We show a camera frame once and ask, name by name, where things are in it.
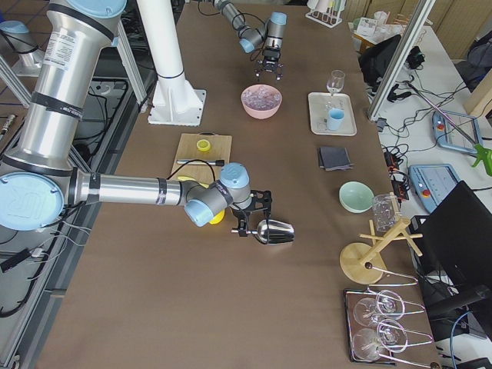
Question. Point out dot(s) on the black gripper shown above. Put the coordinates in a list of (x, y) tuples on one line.
[(241, 224), (270, 62)]

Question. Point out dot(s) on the steel ice scoop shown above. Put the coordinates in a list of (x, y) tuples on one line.
[(269, 231)]

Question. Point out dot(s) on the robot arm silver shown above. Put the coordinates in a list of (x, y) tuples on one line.
[(37, 180), (267, 38)]

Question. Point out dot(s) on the pink bowl of ice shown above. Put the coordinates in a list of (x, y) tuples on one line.
[(261, 101)]

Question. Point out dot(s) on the blue cup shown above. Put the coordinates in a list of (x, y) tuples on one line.
[(335, 119)]

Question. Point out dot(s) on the wooden cup tree stand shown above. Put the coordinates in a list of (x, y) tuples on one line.
[(363, 264)]

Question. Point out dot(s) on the yellow lemon lower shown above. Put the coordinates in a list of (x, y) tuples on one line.
[(217, 218)]

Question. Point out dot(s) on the steel muddler black tip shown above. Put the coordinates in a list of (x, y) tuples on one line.
[(216, 163)]

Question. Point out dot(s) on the cream serving tray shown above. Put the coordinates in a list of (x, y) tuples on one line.
[(318, 111)]

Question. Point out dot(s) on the clear wine glass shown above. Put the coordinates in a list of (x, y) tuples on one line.
[(334, 85)]

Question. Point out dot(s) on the bamboo cutting board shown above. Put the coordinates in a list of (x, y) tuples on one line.
[(220, 149)]

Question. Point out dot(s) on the half lemon slice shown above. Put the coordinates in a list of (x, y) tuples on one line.
[(203, 145)]

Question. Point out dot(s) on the grey folded cloth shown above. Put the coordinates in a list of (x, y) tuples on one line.
[(334, 158)]

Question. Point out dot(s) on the mint green bowl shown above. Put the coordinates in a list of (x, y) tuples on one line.
[(356, 197)]

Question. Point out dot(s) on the glass mug on stand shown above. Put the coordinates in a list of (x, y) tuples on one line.
[(386, 211)]

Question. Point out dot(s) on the wine glass rack tray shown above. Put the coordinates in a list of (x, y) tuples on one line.
[(375, 330)]

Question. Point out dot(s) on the blue teach pendant near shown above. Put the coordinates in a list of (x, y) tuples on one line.
[(433, 183)]

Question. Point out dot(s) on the blue teach pendant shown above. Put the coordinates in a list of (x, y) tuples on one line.
[(433, 183), (447, 136)]

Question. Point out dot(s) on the blue teach pendant far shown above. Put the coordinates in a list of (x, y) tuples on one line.
[(447, 136)]

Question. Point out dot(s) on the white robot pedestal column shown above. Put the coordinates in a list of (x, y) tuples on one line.
[(175, 101)]

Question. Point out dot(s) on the aluminium frame post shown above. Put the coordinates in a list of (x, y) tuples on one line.
[(408, 39)]

